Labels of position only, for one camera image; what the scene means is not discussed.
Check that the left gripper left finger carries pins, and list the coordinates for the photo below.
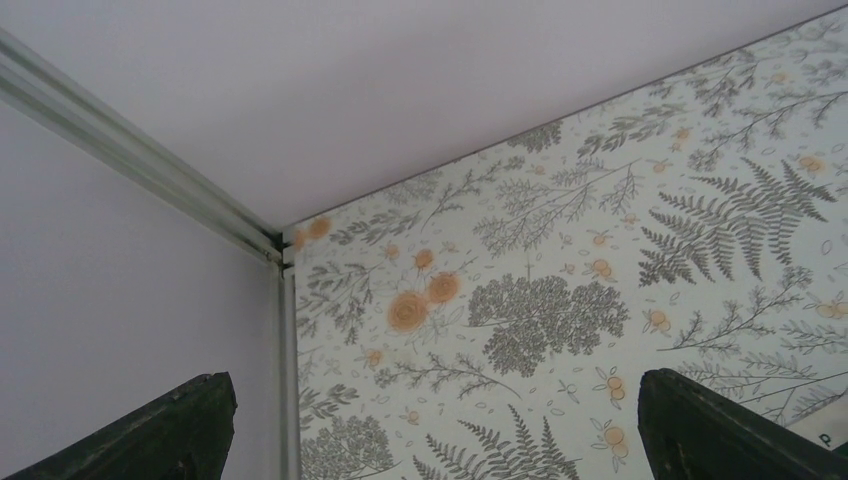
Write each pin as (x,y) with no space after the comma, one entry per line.
(185,433)

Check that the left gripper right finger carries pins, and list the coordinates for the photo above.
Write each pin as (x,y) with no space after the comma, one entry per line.
(691,432)

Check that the floral patterned table mat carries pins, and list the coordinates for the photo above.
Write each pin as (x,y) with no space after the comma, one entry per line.
(492,318)

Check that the aluminium corner post left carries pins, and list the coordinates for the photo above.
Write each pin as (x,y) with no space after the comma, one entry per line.
(125,272)

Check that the green white chess board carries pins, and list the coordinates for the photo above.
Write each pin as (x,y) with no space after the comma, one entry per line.
(826,427)

